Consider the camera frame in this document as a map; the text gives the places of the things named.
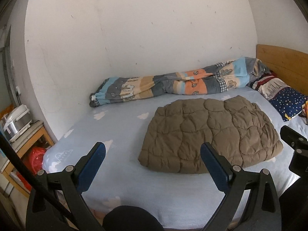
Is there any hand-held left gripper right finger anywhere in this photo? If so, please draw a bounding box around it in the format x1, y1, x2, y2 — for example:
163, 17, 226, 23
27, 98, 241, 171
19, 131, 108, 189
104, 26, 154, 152
200, 142, 282, 231

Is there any light blue cloud bed sheet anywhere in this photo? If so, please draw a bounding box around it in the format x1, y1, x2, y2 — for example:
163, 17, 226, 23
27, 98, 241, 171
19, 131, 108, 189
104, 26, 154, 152
42, 87, 308, 229

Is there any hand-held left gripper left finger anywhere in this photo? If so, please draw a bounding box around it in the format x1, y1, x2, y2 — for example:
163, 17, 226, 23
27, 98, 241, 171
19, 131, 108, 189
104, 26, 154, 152
25, 142, 106, 231

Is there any star print pillow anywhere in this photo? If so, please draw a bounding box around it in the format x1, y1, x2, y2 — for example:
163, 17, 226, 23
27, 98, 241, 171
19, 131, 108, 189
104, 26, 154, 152
247, 71, 308, 122

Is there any white rice cooker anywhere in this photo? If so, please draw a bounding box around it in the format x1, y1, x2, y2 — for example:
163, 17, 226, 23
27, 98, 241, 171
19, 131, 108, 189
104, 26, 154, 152
0, 104, 33, 142

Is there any black cable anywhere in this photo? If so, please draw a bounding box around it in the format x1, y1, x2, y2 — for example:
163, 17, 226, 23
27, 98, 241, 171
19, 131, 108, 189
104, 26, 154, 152
0, 132, 73, 219

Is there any patchwork printed quilt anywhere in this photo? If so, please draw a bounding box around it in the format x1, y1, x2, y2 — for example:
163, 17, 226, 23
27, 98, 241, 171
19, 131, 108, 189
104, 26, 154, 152
89, 57, 271, 108

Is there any olive brown padded coat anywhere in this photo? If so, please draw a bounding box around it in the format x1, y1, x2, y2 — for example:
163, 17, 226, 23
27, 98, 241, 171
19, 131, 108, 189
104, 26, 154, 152
138, 95, 284, 174

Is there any wooden headboard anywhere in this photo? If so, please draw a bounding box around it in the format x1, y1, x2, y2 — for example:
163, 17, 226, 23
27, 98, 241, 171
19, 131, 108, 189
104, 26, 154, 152
255, 44, 308, 92

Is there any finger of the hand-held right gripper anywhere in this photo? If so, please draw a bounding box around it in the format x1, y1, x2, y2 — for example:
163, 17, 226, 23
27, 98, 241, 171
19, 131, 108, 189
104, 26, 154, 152
280, 125, 308, 151

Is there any wooden side table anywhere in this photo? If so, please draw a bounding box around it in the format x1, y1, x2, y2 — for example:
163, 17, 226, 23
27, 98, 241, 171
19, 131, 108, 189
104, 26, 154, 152
0, 120, 54, 195

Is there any orange patterned cloth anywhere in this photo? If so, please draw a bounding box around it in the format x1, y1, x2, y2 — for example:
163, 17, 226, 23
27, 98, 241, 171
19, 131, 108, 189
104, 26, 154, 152
301, 100, 308, 126

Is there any dark cloth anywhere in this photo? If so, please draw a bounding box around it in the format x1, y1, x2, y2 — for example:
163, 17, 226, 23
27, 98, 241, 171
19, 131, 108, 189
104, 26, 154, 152
103, 206, 164, 231
279, 177, 308, 231

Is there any red plastic bag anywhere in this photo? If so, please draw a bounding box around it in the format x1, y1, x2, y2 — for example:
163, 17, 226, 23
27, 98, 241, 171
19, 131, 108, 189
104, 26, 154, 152
18, 147, 47, 191

